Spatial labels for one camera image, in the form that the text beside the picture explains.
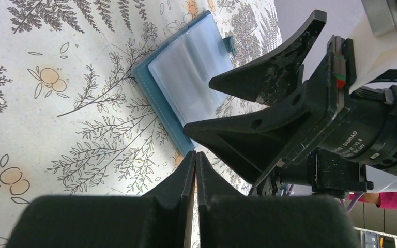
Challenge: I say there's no floral patterned table mat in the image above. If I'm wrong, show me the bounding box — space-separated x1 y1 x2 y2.
0 1 282 247

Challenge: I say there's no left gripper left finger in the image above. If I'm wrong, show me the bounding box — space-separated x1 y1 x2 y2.
7 151 196 247

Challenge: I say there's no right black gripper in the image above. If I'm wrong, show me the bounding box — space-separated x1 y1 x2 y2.
253 36 397 195

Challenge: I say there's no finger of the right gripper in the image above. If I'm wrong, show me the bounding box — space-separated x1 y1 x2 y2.
184 80 312 185
209 10 327 105

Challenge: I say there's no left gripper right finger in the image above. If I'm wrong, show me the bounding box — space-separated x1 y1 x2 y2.
196 152 360 247

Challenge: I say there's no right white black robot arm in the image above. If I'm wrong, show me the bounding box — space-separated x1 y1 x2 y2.
184 10 397 198

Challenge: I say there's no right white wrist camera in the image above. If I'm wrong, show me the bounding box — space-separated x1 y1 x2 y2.
349 1 397 93

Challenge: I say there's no blue leather card holder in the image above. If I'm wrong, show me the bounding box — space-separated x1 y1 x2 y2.
133 10 237 155

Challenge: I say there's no person in pink sleeve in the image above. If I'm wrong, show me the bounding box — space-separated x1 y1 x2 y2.
358 192 397 210

